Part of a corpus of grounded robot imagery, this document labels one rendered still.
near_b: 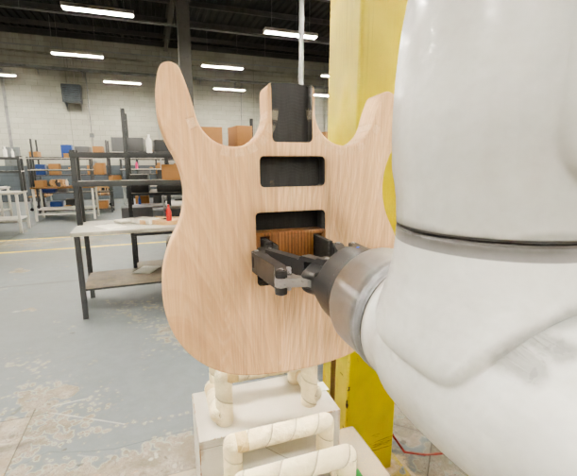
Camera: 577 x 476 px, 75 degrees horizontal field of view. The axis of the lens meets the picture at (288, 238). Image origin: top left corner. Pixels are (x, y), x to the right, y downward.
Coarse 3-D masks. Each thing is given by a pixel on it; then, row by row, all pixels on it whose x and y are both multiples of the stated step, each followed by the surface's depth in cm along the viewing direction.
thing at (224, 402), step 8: (216, 384) 67; (224, 384) 66; (216, 392) 67; (224, 392) 67; (216, 400) 68; (224, 400) 67; (232, 400) 69; (216, 408) 68; (224, 408) 67; (232, 408) 69; (224, 416) 68; (232, 416) 69; (224, 424) 68
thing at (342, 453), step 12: (348, 444) 60; (300, 456) 58; (312, 456) 57; (324, 456) 58; (336, 456) 58; (348, 456) 58; (252, 468) 55; (264, 468) 55; (276, 468) 55; (288, 468) 56; (300, 468) 56; (312, 468) 56; (324, 468) 57; (336, 468) 58
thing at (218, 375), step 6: (216, 372) 67; (222, 372) 66; (282, 372) 70; (216, 378) 66; (222, 378) 66; (228, 378) 66; (234, 378) 67; (240, 378) 67; (246, 378) 68; (252, 378) 68; (258, 378) 69
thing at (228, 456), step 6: (228, 450) 61; (228, 456) 61; (234, 456) 61; (240, 456) 62; (228, 462) 61; (234, 462) 61; (240, 462) 62; (228, 468) 61; (234, 468) 61; (240, 468) 62; (228, 474) 62; (234, 474) 62
